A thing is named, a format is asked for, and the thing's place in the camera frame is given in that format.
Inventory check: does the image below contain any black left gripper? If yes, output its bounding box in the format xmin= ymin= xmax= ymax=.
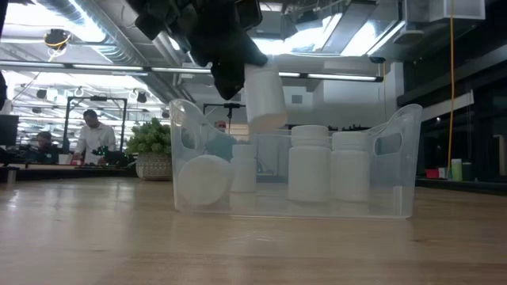
xmin=134 ymin=0 xmax=269 ymax=101

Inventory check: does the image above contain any white pill bottle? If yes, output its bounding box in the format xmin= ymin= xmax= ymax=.
xmin=330 ymin=131 xmax=372 ymax=203
xmin=243 ymin=63 xmax=289 ymax=134
xmin=177 ymin=154 xmax=234 ymax=207
xmin=231 ymin=143 xmax=258 ymax=194
xmin=288 ymin=124 xmax=332 ymax=203

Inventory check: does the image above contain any clear plastic basket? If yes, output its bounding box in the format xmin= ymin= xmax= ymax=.
xmin=169 ymin=97 xmax=424 ymax=220

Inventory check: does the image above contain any person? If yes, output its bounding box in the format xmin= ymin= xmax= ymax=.
xmin=28 ymin=131 xmax=61 ymax=165
xmin=71 ymin=108 xmax=117 ymax=165
xmin=204 ymin=120 xmax=239 ymax=162

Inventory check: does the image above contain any long ceiling light bar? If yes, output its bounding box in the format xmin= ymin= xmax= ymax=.
xmin=0 ymin=59 xmax=385 ymax=83

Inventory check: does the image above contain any green artificial potted plant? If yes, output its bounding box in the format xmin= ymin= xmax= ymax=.
xmin=125 ymin=117 xmax=173 ymax=182

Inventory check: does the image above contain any dark work table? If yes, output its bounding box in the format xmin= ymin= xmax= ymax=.
xmin=0 ymin=163 xmax=139 ymax=184

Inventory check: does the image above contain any black monitor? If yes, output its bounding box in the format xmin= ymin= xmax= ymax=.
xmin=0 ymin=114 xmax=20 ymax=147

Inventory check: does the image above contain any green cup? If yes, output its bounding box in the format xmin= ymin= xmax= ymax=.
xmin=450 ymin=158 xmax=464 ymax=182

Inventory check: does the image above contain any dark low shelf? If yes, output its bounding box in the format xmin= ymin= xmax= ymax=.
xmin=414 ymin=177 xmax=507 ymax=196

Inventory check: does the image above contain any black gantry frame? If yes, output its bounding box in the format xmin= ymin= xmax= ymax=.
xmin=62 ymin=95 xmax=129 ymax=154

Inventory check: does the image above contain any black ceiling cable reel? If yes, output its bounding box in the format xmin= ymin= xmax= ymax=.
xmin=42 ymin=28 xmax=73 ymax=63

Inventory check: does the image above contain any yellow cable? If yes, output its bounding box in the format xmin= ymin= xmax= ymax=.
xmin=446 ymin=0 xmax=457 ymax=179

